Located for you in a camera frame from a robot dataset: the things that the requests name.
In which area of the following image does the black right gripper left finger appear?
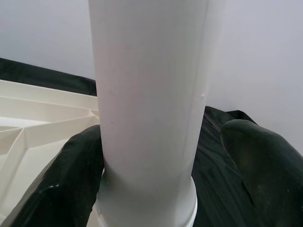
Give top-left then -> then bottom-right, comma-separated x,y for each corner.
9,124 -> 106,227

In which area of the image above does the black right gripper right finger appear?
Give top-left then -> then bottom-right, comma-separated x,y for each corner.
220,119 -> 303,227

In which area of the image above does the white plastic table top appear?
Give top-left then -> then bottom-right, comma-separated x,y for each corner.
0,79 -> 105,223

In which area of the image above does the white plastic table leg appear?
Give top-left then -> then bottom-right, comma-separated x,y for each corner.
87,0 -> 214,227

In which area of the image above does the black table cloth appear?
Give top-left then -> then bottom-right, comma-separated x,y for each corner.
0,57 -> 303,227

